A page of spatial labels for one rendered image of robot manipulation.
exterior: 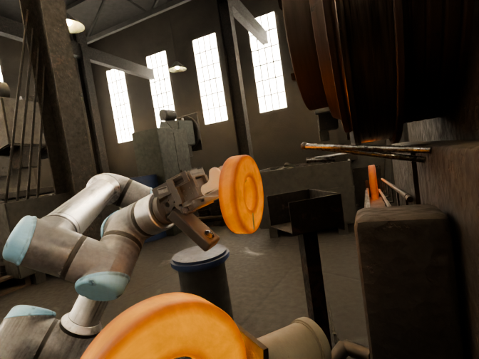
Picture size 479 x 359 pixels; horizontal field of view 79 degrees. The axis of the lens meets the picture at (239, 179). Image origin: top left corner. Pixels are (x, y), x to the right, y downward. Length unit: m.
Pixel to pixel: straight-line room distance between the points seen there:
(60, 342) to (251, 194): 0.97
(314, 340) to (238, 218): 0.23
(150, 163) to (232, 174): 3.70
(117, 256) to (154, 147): 3.52
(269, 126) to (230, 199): 10.68
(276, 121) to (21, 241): 10.66
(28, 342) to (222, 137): 10.98
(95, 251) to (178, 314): 0.41
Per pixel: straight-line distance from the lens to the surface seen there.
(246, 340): 0.32
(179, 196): 0.60
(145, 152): 4.23
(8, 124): 5.75
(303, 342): 0.36
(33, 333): 1.35
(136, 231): 0.69
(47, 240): 0.66
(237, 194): 0.50
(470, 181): 0.33
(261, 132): 11.23
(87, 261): 0.65
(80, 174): 3.43
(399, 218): 0.38
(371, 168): 1.68
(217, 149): 11.98
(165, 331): 0.27
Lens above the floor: 0.89
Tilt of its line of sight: 4 degrees down
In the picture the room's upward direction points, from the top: 8 degrees counter-clockwise
